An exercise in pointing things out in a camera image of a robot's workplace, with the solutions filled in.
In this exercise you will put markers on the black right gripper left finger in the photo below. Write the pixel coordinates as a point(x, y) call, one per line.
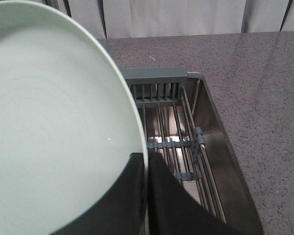
point(120, 211)

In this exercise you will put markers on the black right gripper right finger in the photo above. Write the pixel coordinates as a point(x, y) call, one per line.
point(171, 210)

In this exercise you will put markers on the light green round plate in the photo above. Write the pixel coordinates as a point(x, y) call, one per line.
point(68, 122)

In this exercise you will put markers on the grey steel dish rack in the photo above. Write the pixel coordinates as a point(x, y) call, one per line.
point(160, 96)

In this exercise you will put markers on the stainless steel sink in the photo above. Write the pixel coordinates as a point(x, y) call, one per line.
point(237, 204)

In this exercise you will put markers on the white pleated curtain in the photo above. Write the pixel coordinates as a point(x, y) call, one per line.
point(158, 18)

